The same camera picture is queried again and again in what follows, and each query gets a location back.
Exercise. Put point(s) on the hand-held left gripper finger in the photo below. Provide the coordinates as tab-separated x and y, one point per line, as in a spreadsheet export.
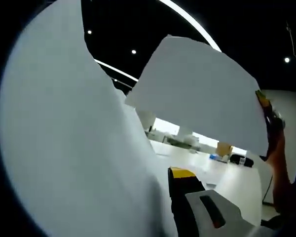
182	205

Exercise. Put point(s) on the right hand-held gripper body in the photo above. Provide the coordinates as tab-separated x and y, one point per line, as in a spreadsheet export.
277	121

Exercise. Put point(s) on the single white printing paper sheet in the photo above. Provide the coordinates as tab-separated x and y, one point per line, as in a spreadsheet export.
199	98

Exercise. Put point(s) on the white cloth sheet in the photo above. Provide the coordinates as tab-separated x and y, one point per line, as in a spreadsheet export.
64	123

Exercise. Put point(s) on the person's right hand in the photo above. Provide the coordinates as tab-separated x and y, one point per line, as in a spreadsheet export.
277	148

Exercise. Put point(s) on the black bag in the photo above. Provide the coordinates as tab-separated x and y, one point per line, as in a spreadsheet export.
247	161

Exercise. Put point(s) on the clear plastic cup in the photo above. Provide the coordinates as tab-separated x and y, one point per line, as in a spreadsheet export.
241	161

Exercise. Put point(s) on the blue tissue pack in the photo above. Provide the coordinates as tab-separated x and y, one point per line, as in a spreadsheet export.
215	157

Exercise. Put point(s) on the brown cardboard box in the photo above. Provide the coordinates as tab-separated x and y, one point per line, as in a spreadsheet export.
224	150

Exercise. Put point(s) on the large bright window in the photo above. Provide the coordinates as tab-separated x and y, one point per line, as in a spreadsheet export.
167	126

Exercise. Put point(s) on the long ceiling light strip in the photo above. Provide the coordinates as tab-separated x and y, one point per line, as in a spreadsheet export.
187	17
116	70

